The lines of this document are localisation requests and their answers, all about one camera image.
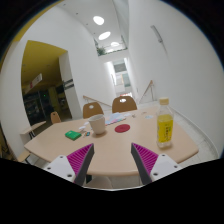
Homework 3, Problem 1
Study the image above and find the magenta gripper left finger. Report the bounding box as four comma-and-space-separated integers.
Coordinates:
43, 143, 95, 187

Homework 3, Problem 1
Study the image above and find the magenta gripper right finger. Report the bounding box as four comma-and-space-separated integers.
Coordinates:
130, 142, 183, 186

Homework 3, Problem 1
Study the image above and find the green small box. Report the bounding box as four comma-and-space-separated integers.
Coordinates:
65, 130, 81, 140

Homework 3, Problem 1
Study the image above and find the red round coaster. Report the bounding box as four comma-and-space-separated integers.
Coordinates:
115, 124, 130, 133

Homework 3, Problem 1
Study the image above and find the white paper cup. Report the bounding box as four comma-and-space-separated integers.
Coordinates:
88, 114, 105, 135

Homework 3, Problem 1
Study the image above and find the yellow drink plastic bottle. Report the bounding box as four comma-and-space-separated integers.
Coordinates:
156, 97, 174, 148

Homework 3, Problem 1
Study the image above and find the small wooden chair far left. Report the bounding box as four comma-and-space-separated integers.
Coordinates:
50, 111, 61, 124

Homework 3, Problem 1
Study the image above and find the pastel paper stack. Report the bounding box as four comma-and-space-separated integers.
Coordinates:
105, 112, 125, 125

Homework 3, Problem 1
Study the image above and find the wooden chair right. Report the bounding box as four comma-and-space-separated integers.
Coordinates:
112, 96, 137, 113

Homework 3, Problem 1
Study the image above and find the small side table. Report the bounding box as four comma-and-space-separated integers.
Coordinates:
20, 121, 46, 139

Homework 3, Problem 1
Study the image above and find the wooden stair handrail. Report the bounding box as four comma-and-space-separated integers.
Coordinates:
139, 80, 154, 104

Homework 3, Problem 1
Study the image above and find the green balcony plant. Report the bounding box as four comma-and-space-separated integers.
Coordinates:
97, 47, 106, 56

